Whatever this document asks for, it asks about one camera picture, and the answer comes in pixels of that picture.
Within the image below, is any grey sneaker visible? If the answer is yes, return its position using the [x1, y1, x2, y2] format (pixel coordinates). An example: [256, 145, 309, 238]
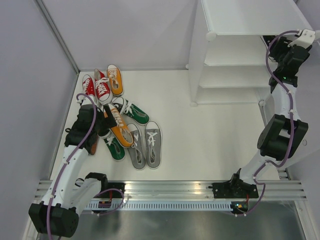
[127, 123, 146, 170]
[144, 121, 162, 169]

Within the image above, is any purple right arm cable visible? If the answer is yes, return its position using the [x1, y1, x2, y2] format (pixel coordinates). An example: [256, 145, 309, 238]
[232, 29, 301, 218]

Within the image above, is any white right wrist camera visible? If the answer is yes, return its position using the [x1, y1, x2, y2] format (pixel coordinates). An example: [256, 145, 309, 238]
[292, 29, 317, 49]

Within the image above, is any green sneaker near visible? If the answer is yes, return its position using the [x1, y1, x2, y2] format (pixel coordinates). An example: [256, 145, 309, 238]
[100, 131, 126, 161]

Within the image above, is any red sneaker right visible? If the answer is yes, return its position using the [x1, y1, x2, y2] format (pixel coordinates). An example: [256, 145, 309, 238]
[94, 68, 113, 105]

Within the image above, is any red sneaker left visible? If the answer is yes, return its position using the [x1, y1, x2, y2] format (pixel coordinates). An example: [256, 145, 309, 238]
[82, 74, 97, 104]

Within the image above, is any white shoe cabinet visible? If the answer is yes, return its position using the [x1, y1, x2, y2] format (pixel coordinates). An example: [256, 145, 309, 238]
[187, 0, 313, 120]

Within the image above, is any aluminium corner frame post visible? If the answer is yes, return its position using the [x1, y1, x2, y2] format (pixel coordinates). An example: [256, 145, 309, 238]
[34, 0, 80, 76]

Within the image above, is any white slotted cable duct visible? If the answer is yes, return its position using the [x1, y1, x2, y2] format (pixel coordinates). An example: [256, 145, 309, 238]
[82, 201, 233, 211]

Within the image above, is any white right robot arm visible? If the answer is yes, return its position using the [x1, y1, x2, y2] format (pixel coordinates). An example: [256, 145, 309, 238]
[227, 35, 311, 198]

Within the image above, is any green sneaker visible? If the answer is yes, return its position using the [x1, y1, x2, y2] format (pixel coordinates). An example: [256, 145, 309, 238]
[100, 131, 126, 161]
[111, 96, 150, 125]

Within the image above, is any green sneaker far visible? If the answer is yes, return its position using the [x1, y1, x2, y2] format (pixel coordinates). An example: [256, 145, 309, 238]
[111, 96, 150, 125]

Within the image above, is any aluminium mounting rail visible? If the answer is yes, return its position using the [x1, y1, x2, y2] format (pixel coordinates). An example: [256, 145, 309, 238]
[34, 179, 308, 201]

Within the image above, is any orange sneaker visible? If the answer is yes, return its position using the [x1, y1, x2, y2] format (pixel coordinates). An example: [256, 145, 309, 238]
[106, 64, 124, 96]
[107, 103, 134, 148]

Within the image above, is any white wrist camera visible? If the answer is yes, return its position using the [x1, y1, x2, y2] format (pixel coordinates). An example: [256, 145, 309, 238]
[292, 29, 317, 49]
[76, 95, 92, 106]

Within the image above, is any black sneaker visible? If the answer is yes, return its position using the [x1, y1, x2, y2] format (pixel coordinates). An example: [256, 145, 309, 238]
[262, 35, 276, 48]
[64, 134, 99, 155]

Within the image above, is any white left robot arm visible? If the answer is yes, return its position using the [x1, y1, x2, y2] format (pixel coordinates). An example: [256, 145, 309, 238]
[28, 104, 117, 239]

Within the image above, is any red sneaker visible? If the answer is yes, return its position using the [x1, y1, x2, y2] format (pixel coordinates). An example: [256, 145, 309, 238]
[82, 74, 97, 104]
[94, 68, 113, 105]

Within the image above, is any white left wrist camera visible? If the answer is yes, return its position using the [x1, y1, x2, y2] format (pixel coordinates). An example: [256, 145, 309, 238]
[76, 95, 92, 106]

